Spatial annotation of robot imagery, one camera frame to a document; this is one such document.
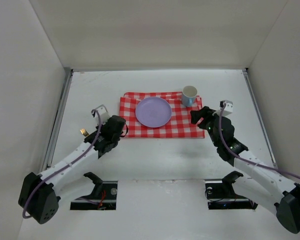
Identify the black handled gold fork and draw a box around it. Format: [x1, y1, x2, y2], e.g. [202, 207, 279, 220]
[80, 128, 90, 137]

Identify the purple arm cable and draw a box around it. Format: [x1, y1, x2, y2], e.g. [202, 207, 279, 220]
[22, 108, 103, 220]
[218, 101, 300, 228]

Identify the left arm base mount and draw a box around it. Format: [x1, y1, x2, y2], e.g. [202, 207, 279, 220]
[70, 172, 118, 211]

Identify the right aluminium table rail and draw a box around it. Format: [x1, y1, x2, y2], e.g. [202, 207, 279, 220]
[242, 68, 278, 169]

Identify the aluminium table rail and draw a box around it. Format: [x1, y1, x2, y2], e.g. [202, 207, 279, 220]
[38, 67, 73, 172]
[242, 68, 278, 169]

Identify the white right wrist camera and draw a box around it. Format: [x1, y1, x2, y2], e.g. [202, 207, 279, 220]
[220, 100, 234, 117]

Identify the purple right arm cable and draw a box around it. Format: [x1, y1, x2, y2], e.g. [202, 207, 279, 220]
[218, 101, 300, 228]

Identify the lilac plastic plate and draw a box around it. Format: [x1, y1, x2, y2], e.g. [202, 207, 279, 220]
[135, 97, 172, 128]

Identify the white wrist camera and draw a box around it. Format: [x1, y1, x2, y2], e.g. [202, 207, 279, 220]
[220, 100, 234, 117]
[91, 104, 110, 124]

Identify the blue white ceramic mug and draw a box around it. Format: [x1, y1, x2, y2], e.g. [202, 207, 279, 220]
[181, 85, 198, 108]

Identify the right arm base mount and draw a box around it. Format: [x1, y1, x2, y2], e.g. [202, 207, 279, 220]
[204, 171, 258, 210]

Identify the left aluminium table rail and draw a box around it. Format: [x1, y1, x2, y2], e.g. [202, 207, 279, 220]
[38, 67, 73, 172]

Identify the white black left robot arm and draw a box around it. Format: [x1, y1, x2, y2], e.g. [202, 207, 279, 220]
[18, 115, 127, 225]

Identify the red white checkered cloth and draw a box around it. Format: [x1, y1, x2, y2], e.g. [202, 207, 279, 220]
[119, 91, 205, 138]

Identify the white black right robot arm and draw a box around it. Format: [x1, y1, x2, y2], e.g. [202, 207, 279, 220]
[190, 100, 300, 234]

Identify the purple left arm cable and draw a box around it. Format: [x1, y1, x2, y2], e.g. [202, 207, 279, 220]
[22, 108, 103, 220]

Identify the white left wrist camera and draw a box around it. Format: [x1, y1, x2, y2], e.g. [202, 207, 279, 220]
[91, 104, 110, 124]

